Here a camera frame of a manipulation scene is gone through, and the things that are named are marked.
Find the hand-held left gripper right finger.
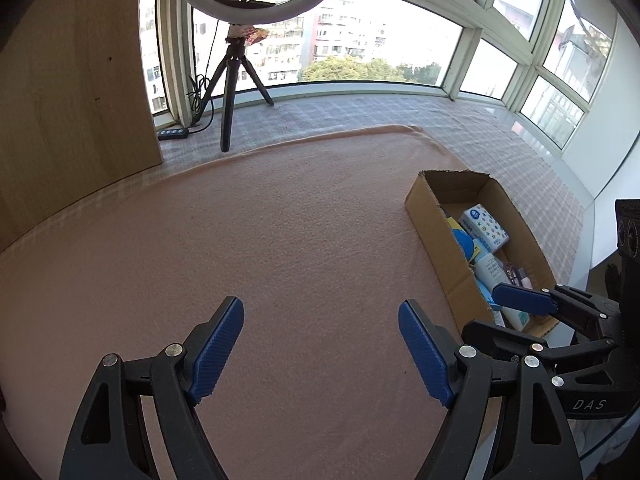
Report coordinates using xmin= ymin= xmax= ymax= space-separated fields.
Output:
xmin=398 ymin=299 xmax=583 ymax=480

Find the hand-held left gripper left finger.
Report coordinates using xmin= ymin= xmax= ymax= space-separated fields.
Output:
xmin=60 ymin=296 xmax=246 ymax=480

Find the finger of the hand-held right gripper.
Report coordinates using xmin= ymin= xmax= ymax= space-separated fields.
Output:
xmin=491 ymin=282 xmax=623 ymax=333
xmin=461 ymin=321 xmax=623 ymax=378

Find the white lotion bottle blue cap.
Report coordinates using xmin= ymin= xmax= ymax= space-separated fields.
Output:
xmin=472 ymin=252 xmax=531 ymax=332

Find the blue round tape measure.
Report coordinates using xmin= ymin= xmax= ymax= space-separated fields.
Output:
xmin=450 ymin=227 xmax=476 ymax=264

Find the star print tissue pack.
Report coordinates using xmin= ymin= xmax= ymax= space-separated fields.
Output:
xmin=459 ymin=203 xmax=510 ymax=254

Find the blue and yellow packet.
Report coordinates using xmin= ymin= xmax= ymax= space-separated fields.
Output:
xmin=445 ymin=216 xmax=490 ymax=261

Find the cardboard box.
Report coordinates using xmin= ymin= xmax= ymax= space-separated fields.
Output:
xmin=405 ymin=170 xmax=561 ymax=339

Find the pink blanket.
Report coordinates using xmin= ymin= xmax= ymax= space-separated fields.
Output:
xmin=0 ymin=125 xmax=501 ymax=480

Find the checkered grey cloth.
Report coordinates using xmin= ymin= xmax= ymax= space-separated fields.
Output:
xmin=0 ymin=97 xmax=586 ymax=291

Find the light wooden board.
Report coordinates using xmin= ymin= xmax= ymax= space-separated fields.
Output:
xmin=0 ymin=0 xmax=164 ymax=251

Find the crumpled candy wrapper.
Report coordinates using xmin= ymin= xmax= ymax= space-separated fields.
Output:
xmin=227 ymin=26 xmax=270 ymax=46

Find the black ring light cable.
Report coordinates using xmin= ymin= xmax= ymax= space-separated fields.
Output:
xmin=186 ymin=19 xmax=222 ymax=134

